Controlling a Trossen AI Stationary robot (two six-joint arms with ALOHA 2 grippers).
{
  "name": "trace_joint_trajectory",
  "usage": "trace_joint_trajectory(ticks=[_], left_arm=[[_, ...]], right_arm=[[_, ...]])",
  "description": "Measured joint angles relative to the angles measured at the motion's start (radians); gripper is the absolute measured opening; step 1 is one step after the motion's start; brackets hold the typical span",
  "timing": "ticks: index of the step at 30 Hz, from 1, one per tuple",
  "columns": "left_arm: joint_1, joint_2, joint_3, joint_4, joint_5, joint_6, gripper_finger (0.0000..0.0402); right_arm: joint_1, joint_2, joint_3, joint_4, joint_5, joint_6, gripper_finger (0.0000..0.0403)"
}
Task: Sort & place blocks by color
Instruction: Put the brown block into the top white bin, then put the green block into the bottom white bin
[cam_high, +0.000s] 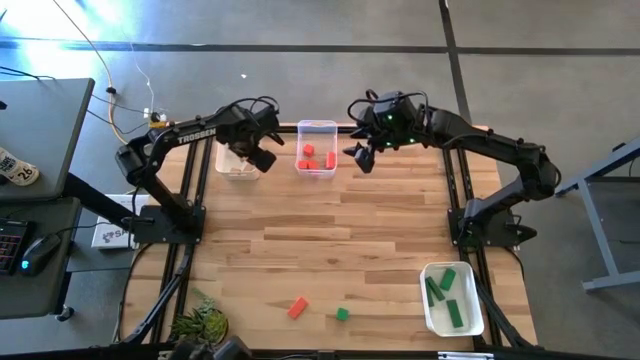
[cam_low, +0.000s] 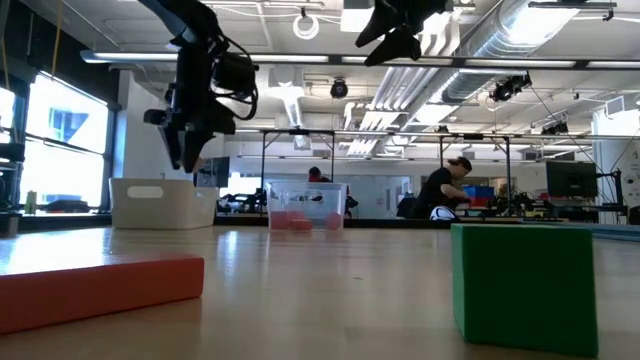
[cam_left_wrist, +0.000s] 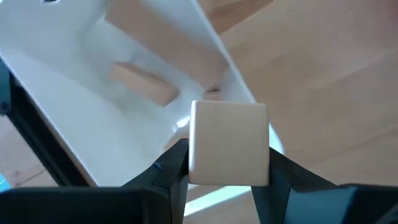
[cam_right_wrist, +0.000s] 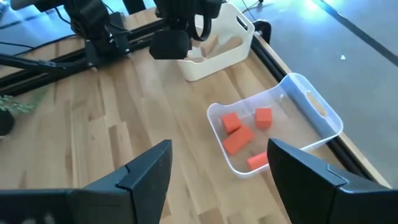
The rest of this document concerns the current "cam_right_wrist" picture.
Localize clear plastic bin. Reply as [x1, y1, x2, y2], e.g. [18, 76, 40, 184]
[206, 72, 345, 179]

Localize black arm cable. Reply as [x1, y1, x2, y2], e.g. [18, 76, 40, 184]
[192, 14, 213, 42]

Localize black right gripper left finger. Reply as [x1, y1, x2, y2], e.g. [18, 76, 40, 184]
[0, 139, 174, 224]

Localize long orange-red block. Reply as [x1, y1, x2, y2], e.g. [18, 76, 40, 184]
[222, 124, 255, 156]

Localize white plastic bin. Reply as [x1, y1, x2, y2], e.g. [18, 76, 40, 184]
[176, 2, 256, 82]

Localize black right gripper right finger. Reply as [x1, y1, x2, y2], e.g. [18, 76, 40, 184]
[267, 138, 398, 224]

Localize tan block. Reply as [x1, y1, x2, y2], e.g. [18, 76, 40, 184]
[200, 34, 220, 58]
[217, 35, 244, 52]

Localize potted green plant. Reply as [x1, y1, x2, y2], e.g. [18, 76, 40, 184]
[0, 88, 43, 137]

